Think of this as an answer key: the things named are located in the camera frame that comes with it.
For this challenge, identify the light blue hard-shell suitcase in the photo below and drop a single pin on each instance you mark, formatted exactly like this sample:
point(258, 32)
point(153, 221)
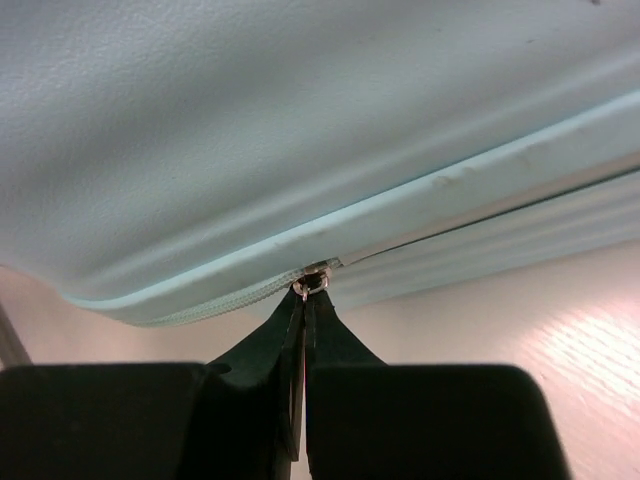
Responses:
point(163, 161)

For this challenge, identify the silver zipper pull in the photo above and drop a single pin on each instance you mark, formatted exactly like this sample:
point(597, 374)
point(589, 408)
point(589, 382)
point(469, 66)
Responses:
point(315, 279)

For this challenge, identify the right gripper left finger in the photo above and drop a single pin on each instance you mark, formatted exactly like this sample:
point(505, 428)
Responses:
point(237, 417)

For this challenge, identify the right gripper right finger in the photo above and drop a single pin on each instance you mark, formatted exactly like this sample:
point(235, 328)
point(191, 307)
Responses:
point(367, 419)

